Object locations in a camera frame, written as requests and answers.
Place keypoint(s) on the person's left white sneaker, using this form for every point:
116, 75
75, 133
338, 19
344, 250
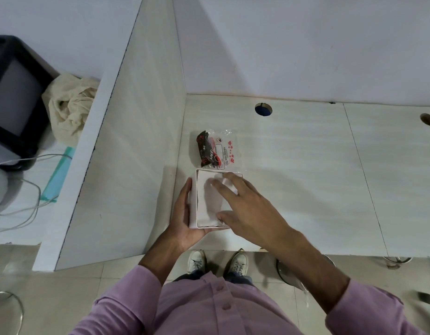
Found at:
196, 261

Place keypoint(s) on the white tissue box with stickers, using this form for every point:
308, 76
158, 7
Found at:
192, 216

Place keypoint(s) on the black chair leg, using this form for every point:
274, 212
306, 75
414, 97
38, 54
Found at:
428, 298

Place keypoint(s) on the person's right forearm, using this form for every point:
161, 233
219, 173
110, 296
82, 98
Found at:
305, 268

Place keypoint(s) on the white desk partition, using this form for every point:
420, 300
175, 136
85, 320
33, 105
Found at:
124, 153

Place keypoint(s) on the person's left forearm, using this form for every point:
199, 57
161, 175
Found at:
159, 258

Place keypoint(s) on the person's white sneaker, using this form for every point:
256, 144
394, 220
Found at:
238, 264
196, 261

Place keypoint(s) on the beige crumpled cloth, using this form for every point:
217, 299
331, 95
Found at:
71, 108

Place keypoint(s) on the black clear tissue packet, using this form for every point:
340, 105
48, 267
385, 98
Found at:
206, 146

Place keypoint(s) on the blue jeans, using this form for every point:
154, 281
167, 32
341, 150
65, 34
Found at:
241, 279

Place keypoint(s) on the teal folder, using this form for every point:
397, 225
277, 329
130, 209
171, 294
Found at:
57, 174

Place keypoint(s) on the black metal rack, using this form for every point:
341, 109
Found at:
33, 66

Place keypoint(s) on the metal mesh waste bin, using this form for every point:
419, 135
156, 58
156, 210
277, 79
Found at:
286, 275

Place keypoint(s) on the pink shirt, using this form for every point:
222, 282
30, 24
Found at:
208, 310

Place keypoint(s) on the stack of white tissues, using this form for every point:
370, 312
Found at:
208, 202

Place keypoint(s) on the person's left hand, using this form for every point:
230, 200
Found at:
180, 226

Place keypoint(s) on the person's right white sneaker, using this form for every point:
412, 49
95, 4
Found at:
238, 264

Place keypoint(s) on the person's right hand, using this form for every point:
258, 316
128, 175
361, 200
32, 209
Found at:
256, 219

